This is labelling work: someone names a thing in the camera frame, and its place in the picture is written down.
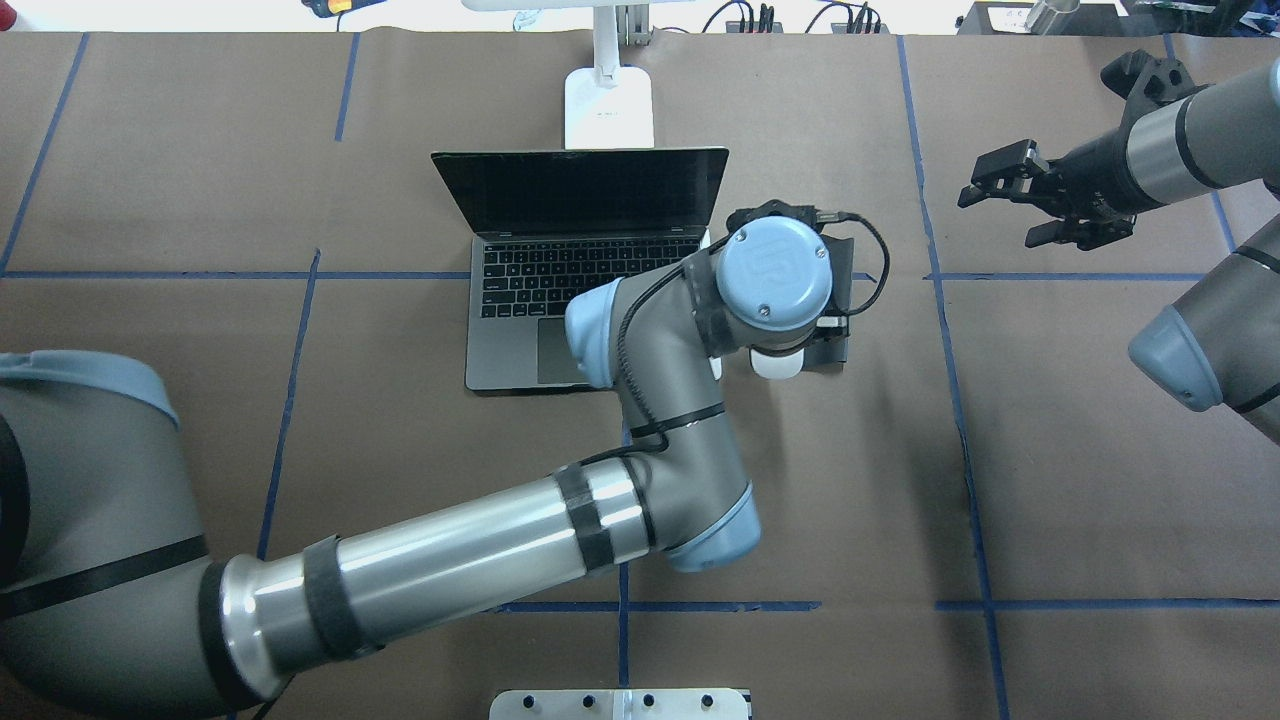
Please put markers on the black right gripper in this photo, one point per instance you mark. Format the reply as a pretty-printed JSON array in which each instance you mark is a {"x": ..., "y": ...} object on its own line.
[{"x": 1097, "y": 164}]

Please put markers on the silver laptop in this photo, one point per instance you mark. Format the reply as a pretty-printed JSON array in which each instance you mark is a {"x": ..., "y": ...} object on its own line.
[{"x": 549, "y": 225}]

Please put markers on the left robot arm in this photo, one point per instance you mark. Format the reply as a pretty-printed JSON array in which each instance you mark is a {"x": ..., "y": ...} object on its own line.
[{"x": 113, "y": 604}]

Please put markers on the white desk lamp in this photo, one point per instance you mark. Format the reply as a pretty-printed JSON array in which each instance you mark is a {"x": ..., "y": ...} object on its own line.
[{"x": 609, "y": 105}]

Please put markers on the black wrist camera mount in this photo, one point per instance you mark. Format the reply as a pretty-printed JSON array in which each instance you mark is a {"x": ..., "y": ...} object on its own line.
[
  {"x": 1147, "y": 82},
  {"x": 806, "y": 214}
]

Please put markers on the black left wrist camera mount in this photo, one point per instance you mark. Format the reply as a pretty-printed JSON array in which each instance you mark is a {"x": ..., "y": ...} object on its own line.
[{"x": 806, "y": 214}]

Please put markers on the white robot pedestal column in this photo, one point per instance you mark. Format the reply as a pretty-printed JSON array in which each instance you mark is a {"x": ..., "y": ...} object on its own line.
[{"x": 623, "y": 703}]

